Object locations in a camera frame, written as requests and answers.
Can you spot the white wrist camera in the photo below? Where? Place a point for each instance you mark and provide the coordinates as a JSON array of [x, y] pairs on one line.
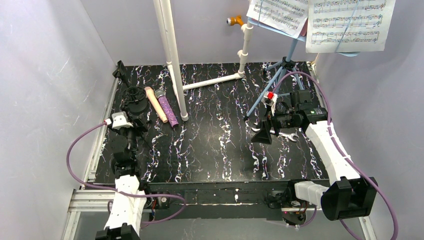
[[118, 121], [269, 99]]

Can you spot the orange pipe valve fitting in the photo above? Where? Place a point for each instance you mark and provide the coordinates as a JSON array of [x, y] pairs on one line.
[[237, 20]]

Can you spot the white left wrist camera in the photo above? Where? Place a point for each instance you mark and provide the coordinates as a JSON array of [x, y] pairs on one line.
[[118, 121]]

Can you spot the black tripod shock-mount stand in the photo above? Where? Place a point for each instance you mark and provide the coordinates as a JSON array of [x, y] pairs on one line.
[[140, 120]]

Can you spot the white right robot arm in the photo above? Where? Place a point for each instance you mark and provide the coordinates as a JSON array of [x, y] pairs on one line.
[[349, 195]]

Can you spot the silver open-end wrench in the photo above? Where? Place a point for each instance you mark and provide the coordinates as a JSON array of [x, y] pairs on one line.
[[293, 137]]

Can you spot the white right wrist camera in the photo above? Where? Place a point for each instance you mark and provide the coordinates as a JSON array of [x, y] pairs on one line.
[[269, 99]]

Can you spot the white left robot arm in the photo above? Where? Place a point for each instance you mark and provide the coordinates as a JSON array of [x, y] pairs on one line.
[[125, 217]]

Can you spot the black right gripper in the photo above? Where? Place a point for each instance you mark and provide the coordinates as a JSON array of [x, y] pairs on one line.
[[268, 124]]

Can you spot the pink toy microphone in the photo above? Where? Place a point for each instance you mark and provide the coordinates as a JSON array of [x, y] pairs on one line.
[[156, 105]]

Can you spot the purple glitter microphone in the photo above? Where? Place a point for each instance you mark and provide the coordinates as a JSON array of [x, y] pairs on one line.
[[166, 107]]

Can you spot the black round-base microphone stand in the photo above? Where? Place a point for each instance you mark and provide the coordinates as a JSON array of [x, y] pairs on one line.
[[121, 74]]

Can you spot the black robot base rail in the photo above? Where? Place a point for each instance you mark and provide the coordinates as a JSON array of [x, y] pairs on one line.
[[226, 200]]

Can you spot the blue tripod music stand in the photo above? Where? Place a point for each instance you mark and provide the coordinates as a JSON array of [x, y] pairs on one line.
[[280, 70]]

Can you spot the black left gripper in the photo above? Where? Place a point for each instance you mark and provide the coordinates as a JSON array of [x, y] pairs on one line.
[[131, 91]]

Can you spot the sheet music page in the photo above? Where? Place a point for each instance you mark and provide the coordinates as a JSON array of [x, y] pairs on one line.
[[348, 26], [288, 16]]

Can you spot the white PVC pipe frame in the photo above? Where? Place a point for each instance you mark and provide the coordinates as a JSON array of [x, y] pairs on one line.
[[164, 15]]

